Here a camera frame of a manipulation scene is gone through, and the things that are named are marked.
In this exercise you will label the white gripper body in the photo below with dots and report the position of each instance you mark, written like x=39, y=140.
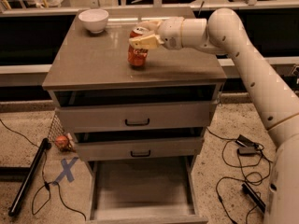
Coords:
x=170, y=32

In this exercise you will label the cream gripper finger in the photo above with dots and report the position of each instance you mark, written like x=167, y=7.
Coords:
x=151, y=25
x=146, y=41

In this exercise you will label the red coke can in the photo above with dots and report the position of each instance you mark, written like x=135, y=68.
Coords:
x=137, y=57

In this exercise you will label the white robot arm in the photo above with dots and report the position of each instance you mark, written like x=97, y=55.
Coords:
x=277, y=104

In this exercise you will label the top grey drawer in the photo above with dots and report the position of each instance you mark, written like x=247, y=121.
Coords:
x=110, y=118

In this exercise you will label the grey drawer cabinet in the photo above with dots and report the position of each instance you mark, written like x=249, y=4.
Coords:
x=92, y=70

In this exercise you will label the middle grey drawer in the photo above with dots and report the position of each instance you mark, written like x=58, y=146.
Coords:
x=137, y=149

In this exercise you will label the bottom open grey drawer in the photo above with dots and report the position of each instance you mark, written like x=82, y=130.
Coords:
x=143, y=191

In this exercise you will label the white ceramic bowl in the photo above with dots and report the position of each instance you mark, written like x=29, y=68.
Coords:
x=94, y=20

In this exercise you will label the metal mesh panel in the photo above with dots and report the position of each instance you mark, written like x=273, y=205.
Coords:
x=56, y=129

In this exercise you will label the red round object on floor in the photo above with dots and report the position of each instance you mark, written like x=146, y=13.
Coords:
x=62, y=143

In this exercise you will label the black power adapter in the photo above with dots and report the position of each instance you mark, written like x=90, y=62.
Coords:
x=246, y=146

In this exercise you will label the blue tape cross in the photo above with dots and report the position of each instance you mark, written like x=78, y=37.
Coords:
x=66, y=172

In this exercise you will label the black tube on floor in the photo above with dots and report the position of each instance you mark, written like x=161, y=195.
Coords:
x=15, y=208

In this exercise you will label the black bar right floor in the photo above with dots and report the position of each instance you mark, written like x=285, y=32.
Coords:
x=248, y=190

